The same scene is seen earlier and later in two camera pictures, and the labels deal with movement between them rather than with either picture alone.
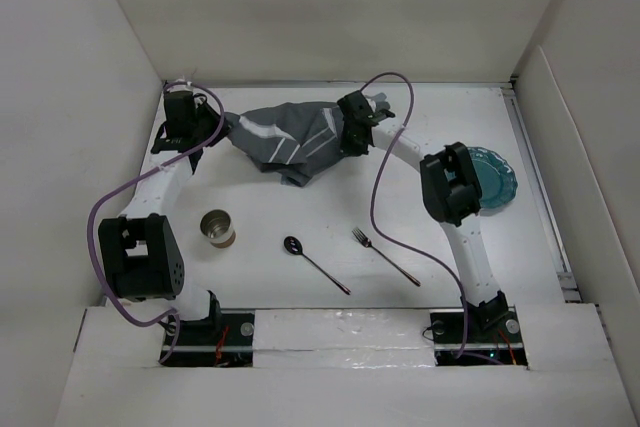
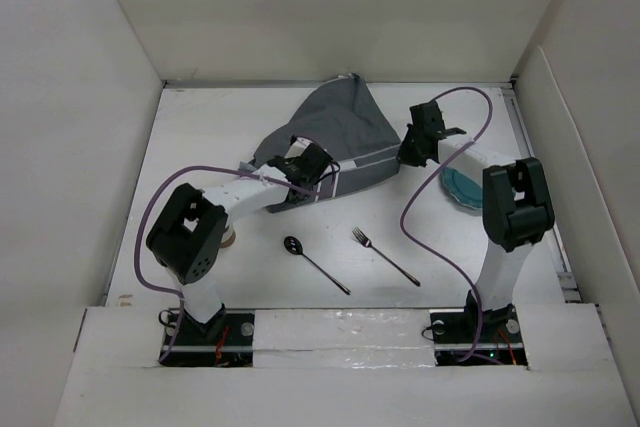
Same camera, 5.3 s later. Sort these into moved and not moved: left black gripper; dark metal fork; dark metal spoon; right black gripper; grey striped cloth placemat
Moved: grey striped cloth placemat; left black gripper; right black gripper
Not moved: dark metal fork; dark metal spoon
